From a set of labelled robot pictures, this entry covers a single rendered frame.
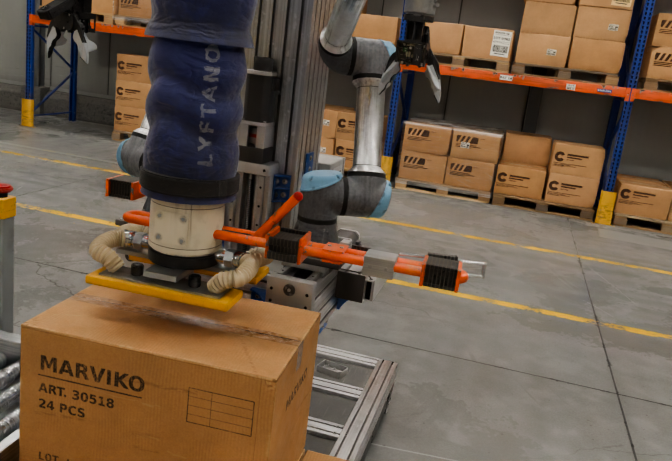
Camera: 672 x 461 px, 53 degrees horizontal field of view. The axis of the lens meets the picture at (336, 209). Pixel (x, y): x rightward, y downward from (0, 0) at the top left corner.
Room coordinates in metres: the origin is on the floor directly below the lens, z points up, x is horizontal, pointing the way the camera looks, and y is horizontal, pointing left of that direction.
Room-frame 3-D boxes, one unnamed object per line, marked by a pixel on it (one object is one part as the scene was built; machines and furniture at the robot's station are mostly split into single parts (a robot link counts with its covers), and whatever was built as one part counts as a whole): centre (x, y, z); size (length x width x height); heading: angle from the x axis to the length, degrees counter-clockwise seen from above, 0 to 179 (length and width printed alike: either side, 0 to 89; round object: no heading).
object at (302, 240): (1.47, 0.10, 1.17); 0.10 x 0.08 x 0.06; 169
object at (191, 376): (1.52, 0.34, 0.74); 0.60 x 0.40 x 0.40; 79
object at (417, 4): (1.66, -0.14, 1.74); 0.08 x 0.08 x 0.05
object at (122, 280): (1.42, 0.36, 1.07); 0.34 x 0.10 x 0.05; 79
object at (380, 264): (1.43, -0.11, 1.17); 0.07 x 0.07 x 0.04; 79
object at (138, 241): (1.52, 0.34, 1.11); 0.34 x 0.25 x 0.06; 79
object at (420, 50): (1.66, -0.14, 1.66); 0.09 x 0.08 x 0.12; 166
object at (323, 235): (1.93, 0.05, 1.09); 0.15 x 0.15 x 0.10
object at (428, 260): (1.40, -0.24, 1.17); 0.08 x 0.07 x 0.05; 79
